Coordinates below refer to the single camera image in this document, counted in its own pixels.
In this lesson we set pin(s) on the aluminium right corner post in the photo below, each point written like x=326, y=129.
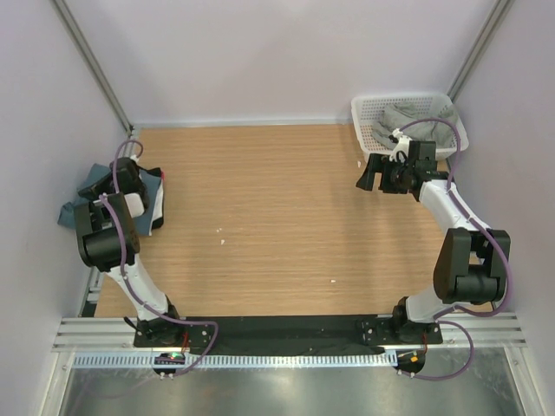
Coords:
x=494, y=20

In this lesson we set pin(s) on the slotted grey cable duct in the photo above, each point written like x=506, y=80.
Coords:
x=160, y=360

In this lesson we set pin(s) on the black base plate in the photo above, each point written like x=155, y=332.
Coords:
x=302, y=335

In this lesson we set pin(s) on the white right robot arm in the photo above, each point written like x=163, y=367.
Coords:
x=472, y=267

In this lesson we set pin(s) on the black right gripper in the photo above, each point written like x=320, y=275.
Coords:
x=380, y=163

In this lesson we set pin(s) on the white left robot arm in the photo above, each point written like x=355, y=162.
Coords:
x=112, y=211

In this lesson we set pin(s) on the white plastic basket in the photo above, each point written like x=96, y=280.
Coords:
x=366, y=110

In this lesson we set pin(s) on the aluminium corner post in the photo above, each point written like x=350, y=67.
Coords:
x=494, y=20
x=85, y=51

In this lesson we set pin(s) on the aluminium left corner post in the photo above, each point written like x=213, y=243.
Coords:
x=85, y=51

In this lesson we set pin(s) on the blue t shirt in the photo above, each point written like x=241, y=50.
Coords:
x=100, y=180

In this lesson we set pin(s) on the folded black t shirt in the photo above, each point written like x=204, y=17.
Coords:
x=158, y=216

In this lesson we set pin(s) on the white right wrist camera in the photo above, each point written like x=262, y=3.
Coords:
x=399, y=153

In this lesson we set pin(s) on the folded white t shirt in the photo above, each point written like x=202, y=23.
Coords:
x=158, y=203

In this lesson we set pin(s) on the grey t shirt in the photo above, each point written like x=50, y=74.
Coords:
x=399, y=115

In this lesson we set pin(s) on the aluminium front rail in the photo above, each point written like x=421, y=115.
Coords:
x=103, y=334

